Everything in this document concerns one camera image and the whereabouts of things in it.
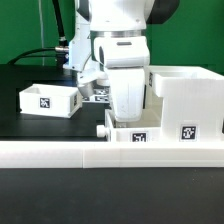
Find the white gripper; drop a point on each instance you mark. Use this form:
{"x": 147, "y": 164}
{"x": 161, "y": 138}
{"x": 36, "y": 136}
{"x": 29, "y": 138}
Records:
{"x": 127, "y": 93}

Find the white front drawer box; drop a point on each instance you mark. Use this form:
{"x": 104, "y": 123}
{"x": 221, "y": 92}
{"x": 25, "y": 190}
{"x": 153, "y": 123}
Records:
{"x": 145, "y": 130}

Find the white drawer box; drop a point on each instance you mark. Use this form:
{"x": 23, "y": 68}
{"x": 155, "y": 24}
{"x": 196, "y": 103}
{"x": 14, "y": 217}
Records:
{"x": 50, "y": 100}
{"x": 145, "y": 130}

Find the white drawer cabinet frame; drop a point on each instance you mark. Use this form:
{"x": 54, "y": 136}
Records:
{"x": 191, "y": 100}

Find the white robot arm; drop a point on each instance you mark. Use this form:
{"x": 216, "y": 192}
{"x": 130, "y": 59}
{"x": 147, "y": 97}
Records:
{"x": 110, "y": 47}

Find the white rear drawer box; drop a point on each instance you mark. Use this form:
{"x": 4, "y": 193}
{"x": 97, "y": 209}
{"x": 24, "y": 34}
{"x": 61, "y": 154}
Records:
{"x": 50, "y": 100}

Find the fiducial marker base plate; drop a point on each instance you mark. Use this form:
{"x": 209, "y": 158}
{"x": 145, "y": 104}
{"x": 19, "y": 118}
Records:
{"x": 99, "y": 96}

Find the white L-shaped boundary wall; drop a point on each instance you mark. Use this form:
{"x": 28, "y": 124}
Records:
{"x": 62, "y": 154}

